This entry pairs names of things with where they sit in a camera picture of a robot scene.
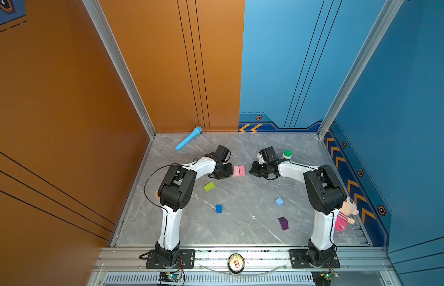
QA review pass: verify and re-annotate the white bottle green cap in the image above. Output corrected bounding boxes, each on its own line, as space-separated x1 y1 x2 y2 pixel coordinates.
282 150 292 160

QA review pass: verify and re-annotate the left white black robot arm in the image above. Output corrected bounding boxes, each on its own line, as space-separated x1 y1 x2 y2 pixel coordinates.
155 145 233 267

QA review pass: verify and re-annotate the light blue cube block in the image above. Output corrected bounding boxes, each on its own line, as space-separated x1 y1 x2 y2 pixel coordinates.
275 198 284 206

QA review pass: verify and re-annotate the left green circuit board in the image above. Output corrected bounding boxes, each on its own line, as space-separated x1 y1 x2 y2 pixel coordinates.
158 272 183 285

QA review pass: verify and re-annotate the purple block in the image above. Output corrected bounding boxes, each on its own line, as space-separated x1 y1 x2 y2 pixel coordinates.
278 217 289 231

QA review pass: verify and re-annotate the lime green block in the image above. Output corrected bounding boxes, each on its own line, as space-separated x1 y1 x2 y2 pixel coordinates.
204 182 215 192

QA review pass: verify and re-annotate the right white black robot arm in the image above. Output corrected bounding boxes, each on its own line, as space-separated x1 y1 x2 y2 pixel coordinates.
249 147 347 268

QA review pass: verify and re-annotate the right circuit board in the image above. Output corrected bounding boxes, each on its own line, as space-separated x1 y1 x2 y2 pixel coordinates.
320 272 340 281

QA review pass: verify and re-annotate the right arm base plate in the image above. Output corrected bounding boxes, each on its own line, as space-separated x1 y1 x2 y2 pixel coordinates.
289 249 341 269

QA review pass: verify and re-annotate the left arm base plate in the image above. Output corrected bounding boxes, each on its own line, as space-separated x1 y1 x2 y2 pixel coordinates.
146 249 195 269

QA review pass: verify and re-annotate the round emergency button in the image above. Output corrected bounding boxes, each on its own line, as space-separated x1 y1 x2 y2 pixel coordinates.
227 253 245 274

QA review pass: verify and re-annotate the light pink block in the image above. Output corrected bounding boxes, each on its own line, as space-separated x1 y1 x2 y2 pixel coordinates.
233 166 240 177

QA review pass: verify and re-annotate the pink plush doll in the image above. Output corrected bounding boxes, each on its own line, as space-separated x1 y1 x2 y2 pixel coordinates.
335 196 359 232

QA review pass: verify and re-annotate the aluminium front rail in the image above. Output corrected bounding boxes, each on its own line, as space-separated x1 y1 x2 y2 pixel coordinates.
88 245 402 286

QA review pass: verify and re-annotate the blue toy microphone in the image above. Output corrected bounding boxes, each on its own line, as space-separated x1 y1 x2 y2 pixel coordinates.
175 126 202 151

